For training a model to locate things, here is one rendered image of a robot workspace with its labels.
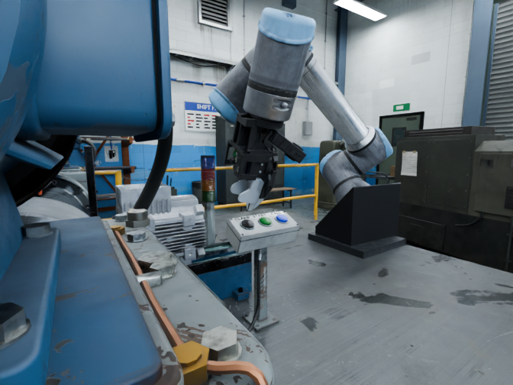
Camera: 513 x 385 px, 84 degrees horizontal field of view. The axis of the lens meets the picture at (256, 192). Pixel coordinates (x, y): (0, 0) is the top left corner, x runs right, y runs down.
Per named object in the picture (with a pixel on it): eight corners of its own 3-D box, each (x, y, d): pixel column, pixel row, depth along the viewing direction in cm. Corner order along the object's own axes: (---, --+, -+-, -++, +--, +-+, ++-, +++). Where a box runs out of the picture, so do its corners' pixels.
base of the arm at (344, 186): (353, 213, 147) (343, 198, 152) (382, 191, 136) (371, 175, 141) (331, 211, 134) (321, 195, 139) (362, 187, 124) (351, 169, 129)
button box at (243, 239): (237, 254, 64) (241, 236, 62) (224, 234, 69) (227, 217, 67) (295, 241, 73) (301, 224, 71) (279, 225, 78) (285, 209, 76)
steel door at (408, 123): (417, 203, 674) (426, 101, 640) (415, 204, 669) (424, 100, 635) (375, 197, 764) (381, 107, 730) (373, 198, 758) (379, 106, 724)
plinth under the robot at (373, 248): (363, 259, 116) (363, 251, 116) (308, 239, 142) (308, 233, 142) (405, 244, 134) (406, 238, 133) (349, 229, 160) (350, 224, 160)
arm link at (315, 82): (357, 163, 150) (262, 49, 116) (387, 141, 144) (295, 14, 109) (368, 179, 138) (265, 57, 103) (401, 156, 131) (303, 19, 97)
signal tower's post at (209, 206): (204, 259, 116) (201, 155, 110) (198, 253, 123) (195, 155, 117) (222, 255, 120) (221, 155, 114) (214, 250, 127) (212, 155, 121)
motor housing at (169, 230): (129, 286, 67) (124, 207, 64) (118, 260, 83) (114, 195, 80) (208, 267, 78) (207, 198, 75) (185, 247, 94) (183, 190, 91)
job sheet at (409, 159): (416, 176, 352) (418, 150, 348) (415, 176, 352) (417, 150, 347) (401, 174, 372) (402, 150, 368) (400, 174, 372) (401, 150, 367)
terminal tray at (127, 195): (122, 219, 68) (120, 189, 67) (116, 211, 77) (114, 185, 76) (172, 213, 75) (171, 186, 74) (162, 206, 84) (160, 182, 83)
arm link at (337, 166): (339, 197, 149) (323, 172, 158) (368, 178, 143) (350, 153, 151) (327, 190, 137) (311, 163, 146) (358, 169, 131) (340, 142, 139)
